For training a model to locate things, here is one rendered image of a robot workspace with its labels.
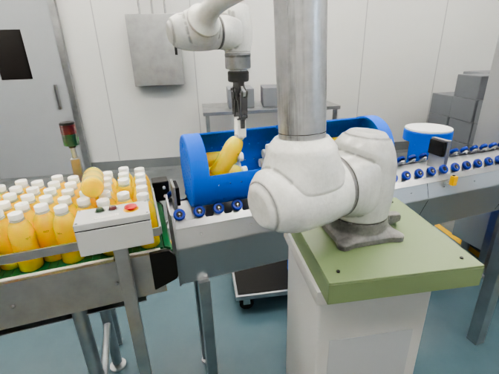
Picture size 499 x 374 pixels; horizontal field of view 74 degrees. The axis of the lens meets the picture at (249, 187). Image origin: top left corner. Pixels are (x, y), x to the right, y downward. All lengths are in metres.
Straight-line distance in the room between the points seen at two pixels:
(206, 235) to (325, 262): 0.61
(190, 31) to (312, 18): 0.50
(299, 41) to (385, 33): 4.67
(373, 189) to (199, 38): 0.66
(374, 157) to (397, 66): 4.67
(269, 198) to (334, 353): 0.50
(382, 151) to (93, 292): 0.98
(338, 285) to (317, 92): 0.40
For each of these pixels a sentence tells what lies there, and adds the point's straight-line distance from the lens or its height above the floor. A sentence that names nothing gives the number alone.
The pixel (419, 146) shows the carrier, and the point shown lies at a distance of 2.32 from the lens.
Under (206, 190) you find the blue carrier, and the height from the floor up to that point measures 1.06.
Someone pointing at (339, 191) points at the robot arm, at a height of 1.24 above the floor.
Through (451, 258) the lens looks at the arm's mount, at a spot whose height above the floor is 1.06.
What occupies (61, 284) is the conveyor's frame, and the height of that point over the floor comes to 0.85.
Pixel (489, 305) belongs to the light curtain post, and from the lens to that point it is 2.19.
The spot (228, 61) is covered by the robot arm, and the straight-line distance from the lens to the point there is 1.20.
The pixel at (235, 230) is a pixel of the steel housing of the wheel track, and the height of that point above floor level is 0.87.
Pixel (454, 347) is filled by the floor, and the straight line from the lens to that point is 2.28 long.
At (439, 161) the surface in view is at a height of 0.97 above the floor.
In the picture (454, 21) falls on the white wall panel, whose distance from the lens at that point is 5.86.
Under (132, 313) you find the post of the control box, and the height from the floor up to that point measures 0.74.
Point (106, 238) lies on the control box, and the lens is 1.02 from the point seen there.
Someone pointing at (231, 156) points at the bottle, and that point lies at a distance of 1.24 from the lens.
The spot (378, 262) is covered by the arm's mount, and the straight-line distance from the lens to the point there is 0.84.
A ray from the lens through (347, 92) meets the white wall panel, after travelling 5.13.
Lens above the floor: 1.52
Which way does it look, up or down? 22 degrees down
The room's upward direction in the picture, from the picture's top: 2 degrees counter-clockwise
